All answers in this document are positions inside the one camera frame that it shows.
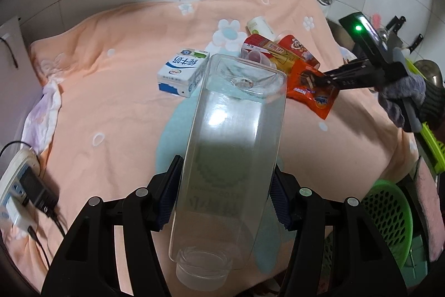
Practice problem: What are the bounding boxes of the long red and white box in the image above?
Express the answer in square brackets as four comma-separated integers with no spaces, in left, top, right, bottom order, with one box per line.
[241,33,296,75]

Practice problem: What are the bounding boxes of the white microwave oven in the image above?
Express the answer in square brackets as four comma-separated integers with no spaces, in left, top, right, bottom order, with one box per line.
[0,16,44,120]

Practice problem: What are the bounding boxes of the person's right hand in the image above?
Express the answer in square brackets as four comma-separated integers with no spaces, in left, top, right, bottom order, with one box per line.
[378,73,442,129]

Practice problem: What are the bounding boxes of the red printed cup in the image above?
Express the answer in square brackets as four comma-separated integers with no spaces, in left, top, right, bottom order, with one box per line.
[276,34,320,70]

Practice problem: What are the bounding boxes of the white charger plug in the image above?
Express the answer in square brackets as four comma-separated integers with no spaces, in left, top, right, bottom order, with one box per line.
[5,198,30,228]

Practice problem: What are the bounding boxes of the orange snack packet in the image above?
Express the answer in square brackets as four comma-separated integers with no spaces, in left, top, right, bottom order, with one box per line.
[287,60,339,120]

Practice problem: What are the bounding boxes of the small clear plastic cup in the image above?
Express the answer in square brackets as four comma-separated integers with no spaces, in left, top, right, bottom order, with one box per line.
[248,50,275,68]

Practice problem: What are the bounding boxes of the black charger plug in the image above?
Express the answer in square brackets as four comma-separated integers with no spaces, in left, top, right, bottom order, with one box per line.
[19,166,60,214]

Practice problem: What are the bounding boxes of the blue and white milk carton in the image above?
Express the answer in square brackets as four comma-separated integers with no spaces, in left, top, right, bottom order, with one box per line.
[157,48,211,99]

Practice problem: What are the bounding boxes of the clear plastic bottle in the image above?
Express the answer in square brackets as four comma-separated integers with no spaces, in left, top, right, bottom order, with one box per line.
[168,53,288,291]

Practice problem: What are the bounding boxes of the white patterned cloth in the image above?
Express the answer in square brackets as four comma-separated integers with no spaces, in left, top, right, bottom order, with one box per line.
[21,79,62,149]

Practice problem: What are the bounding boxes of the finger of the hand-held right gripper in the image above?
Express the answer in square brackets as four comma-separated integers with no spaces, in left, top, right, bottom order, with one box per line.
[301,72,382,90]
[323,58,379,78]

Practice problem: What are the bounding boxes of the black cable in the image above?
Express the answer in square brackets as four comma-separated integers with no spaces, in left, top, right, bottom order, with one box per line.
[0,141,42,176]

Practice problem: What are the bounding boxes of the pink towel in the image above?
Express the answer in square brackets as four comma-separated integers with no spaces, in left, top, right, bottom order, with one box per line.
[415,158,445,263]

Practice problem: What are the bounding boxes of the peach flower print blanket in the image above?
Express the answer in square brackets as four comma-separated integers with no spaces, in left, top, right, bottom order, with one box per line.
[0,0,423,291]

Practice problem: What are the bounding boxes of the black handled knife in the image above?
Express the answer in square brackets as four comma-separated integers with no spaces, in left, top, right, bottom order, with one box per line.
[386,16,407,35]
[408,34,424,52]

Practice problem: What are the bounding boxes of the green plastic basket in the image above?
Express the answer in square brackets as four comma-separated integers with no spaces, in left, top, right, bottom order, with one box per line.
[360,179,414,270]

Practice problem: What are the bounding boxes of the green plastic dish rack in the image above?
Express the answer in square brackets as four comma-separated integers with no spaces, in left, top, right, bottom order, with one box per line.
[400,57,445,174]

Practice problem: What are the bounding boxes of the metal pot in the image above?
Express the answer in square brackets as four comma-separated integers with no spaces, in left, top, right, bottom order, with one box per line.
[414,60,444,85]

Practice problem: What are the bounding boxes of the white power strip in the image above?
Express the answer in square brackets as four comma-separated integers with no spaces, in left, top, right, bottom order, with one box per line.
[0,148,42,231]

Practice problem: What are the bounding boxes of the black charger cables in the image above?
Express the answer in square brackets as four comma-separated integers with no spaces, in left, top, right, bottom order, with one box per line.
[26,210,68,270]

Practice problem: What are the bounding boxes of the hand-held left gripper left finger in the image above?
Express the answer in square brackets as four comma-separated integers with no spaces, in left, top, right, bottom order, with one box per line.
[41,154,185,297]

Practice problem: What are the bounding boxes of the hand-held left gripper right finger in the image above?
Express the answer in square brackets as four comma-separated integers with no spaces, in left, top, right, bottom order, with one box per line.
[269,166,407,297]

